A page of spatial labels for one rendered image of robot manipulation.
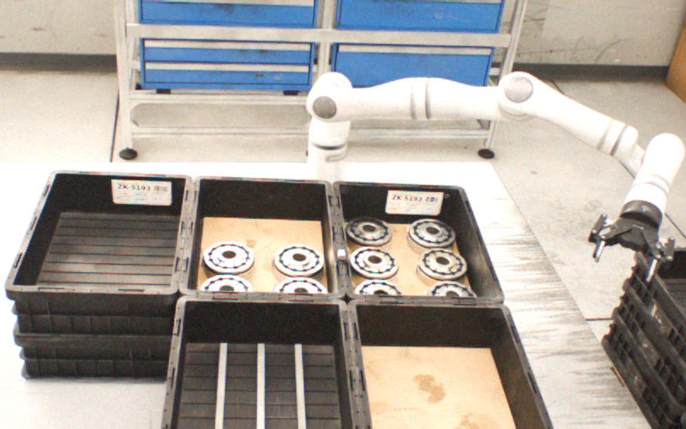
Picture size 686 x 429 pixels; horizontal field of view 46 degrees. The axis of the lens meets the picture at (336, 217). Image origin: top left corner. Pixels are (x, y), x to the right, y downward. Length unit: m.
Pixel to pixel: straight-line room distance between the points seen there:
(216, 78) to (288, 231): 1.79
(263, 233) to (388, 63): 1.91
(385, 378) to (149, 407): 0.44
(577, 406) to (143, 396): 0.85
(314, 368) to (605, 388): 0.63
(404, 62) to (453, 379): 2.27
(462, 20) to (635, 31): 1.64
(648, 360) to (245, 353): 1.27
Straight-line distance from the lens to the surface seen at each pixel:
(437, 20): 3.55
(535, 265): 2.05
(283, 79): 3.53
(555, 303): 1.95
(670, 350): 2.30
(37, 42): 4.43
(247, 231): 1.78
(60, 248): 1.76
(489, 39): 3.61
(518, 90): 1.73
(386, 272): 1.65
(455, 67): 3.67
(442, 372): 1.51
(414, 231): 1.78
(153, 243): 1.75
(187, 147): 3.73
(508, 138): 4.13
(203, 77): 3.50
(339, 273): 1.52
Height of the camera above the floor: 1.87
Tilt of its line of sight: 35 degrees down
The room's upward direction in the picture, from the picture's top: 7 degrees clockwise
